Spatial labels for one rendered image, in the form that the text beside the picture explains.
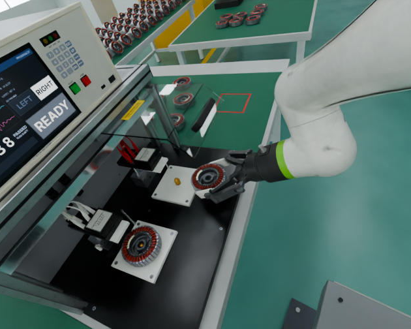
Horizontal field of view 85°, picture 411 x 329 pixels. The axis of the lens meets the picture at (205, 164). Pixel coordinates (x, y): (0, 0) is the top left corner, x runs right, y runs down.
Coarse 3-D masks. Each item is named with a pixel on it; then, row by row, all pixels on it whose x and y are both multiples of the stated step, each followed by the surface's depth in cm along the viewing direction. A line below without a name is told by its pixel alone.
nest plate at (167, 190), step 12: (168, 168) 86; (180, 168) 84; (192, 168) 83; (168, 180) 82; (180, 180) 81; (156, 192) 79; (168, 192) 78; (180, 192) 77; (192, 192) 76; (180, 204) 75
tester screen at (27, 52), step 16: (0, 64) 40; (16, 64) 43; (32, 64) 45; (0, 80) 41; (16, 80) 43; (32, 80) 45; (0, 96) 41; (16, 96) 43; (48, 96) 49; (0, 112) 41; (16, 112) 44; (32, 112) 46; (0, 128) 42; (16, 128) 44; (32, 128) 47; (16, 144) 44; (0, 160) 42; (0, 176) 43
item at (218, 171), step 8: (200, 168) 72; (208, 168) 72; (216, 168) 71; (192, 176) 71; (200, 176) 72; (208, 176) 71; (224, 176) 68; (192, 184) 69; (200, 184) 68; (208, 184) 70; (216, 184) 66
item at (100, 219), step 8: (80, 216) 64; (96, 216) 60; (104, 216) 59; (112, 216) 59; (120, 216) 61; (88, 224) 59; (96, 224) 58; (104, 224) 58; (112, 224) 59; (120, 224) 62; (128, 224) 62; (88, 232) 60; (96, 232) 57; (104, 232) 57; (112, 232) 60; (120, 232) 60; (112, 240) 59
